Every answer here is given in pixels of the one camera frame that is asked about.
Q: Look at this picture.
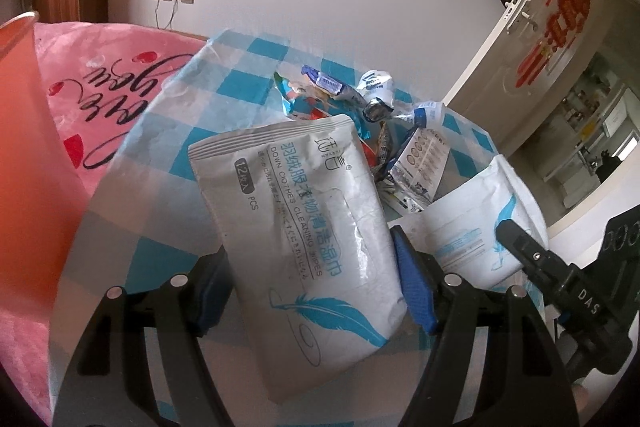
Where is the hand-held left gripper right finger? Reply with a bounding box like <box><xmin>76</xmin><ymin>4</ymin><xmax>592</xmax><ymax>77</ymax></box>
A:
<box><xmin>390</xmin><ymin>224</ymin><xmax>576</xmax><ymax>427</ymax></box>

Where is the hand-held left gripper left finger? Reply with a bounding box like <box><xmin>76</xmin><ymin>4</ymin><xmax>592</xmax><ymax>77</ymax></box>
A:
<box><xmin>52</xmin><ymin>244</ymin><xmax>236</xmax><ymax>427</ymax></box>

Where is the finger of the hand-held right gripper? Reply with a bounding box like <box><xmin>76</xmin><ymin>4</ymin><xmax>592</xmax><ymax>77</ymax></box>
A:
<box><xmin>496</xmin><ymin>218</ymin><xmax>568</xmax><ymax>303</ymax></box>

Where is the small white wipes packet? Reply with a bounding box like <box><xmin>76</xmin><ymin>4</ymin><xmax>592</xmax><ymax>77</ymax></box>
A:
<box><xmin>420</xmin><ymin>155</ymin><xmax>533</xmax><ymax>290</ymax></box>

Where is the large white wipes packet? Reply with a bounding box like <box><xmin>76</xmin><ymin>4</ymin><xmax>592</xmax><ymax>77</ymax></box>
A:
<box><xmin>187</xmin><ymin>113</ymin><xmax>408</xmax><ymax>403</ymax></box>

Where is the orange plastic bin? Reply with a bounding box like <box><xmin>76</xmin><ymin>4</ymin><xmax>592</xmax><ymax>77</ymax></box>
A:
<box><xmin>0</xmin><ymin>12</ymin><xmax>96</xmax><ymax>323</ymax></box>

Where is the person's right hand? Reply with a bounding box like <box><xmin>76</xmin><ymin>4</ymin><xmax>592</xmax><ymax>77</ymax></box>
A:
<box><xmin>571</xmin><ymin>384</ymin><xmax>590</xmax><ymax>420</ymax></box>

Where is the white dotted packet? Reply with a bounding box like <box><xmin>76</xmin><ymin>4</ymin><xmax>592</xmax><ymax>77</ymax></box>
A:
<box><xmin>387</xmin><ymin>129</ymin><xmax>449</xmax><ymax>210</ymax></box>

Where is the white kitchen counter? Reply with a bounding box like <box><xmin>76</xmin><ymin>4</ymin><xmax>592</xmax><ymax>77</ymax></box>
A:
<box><xmin>542</xmin><ymin>104</ymin><xmax>640</xmax><ymax>190</ymax></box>

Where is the red snack bag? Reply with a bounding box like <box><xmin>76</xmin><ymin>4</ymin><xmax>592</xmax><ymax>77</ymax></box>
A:
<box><xmin>362</xmin><ymin>121</ymin><xmax>398</xmax><ymax>180</ymax></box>

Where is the blue white checkered tablecloth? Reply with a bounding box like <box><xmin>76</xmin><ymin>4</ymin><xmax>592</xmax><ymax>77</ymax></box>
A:
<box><xmin>47</xmin><ymin>29</ymin><xmax>551</xmax><ymax>427</ymax></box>

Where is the small white blue wrapper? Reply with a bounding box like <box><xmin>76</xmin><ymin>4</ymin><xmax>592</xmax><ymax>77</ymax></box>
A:
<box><xmin>411</xmin><ymin>101</ymin><xmax>447</xmax><ymax>128</ymax></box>

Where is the white door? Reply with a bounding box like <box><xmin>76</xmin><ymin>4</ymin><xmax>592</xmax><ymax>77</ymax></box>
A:
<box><xmin>440</xmin><ymin>0</ymin><xmax>623</xmax><ymax>162</ymax></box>

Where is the crumpled white blue wrapper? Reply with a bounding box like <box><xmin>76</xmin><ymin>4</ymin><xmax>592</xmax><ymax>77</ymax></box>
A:
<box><xmin>356</xmin><ymin>69</ymin><xmax>397</xmax><ymax>124</ymax></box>

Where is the blue cartoon snack wrapper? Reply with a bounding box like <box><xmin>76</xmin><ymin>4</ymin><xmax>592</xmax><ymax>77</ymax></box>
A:
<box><xmin>274</xmin><ymin>72</ymin><xmax>353</xmax><ymax>122</ymax></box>

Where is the dark blue snack wrapper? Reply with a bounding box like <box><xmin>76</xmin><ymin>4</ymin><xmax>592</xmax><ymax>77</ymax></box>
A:
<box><xmin>300</xmin><ymin>65</ymin><xmax>353</xmax><ymax>98</ymax></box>

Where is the red paper door decoration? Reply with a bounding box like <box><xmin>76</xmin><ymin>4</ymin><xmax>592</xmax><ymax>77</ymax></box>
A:
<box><xmin>512</xmin><ymin>0</ymin><xmax>594</xmax><ymax>88</ymax></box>

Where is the pink printed blanket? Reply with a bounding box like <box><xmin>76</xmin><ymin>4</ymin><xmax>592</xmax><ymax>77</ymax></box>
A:
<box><xmin>0</xmin><ymin>21</ymin><xmax>211</xmax><ymax>413</ymax></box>

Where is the silver door handle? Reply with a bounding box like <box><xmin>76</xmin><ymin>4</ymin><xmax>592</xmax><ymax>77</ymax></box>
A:
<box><xmin>504</xmin><ymin>0</ymin><xmax>539</xmax><ymax>34</ymax></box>

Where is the white power cable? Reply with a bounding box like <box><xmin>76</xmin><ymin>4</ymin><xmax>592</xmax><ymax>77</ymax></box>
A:
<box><xmin>154</xmin><ymin>0</ymin><xmax>180</xmax><ymax>30</ymax></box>

